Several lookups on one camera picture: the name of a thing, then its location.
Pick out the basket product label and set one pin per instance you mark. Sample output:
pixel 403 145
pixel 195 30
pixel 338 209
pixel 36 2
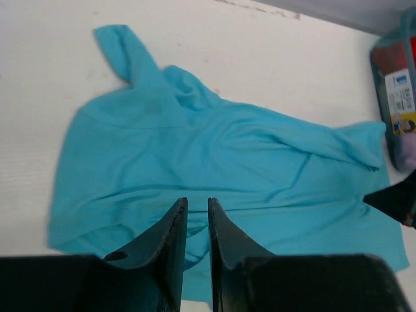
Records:
pixel 401 101

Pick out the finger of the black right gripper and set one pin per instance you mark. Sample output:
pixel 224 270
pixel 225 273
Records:
pixel 396 201

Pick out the turquoise t shirt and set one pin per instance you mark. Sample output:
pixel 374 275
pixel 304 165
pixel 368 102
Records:
pixel 294 187

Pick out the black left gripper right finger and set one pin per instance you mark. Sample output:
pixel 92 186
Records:
pixel 247 277

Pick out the red t shirt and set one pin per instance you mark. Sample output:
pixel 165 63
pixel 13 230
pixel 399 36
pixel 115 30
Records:
pixel 390 58

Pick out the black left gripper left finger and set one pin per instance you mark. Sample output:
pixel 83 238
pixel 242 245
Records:
pixel 144 275

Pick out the pink t shirt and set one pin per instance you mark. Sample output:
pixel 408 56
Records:
pixel 406 151

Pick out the teal plastic basket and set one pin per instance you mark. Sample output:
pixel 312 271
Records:
pixel 405 33

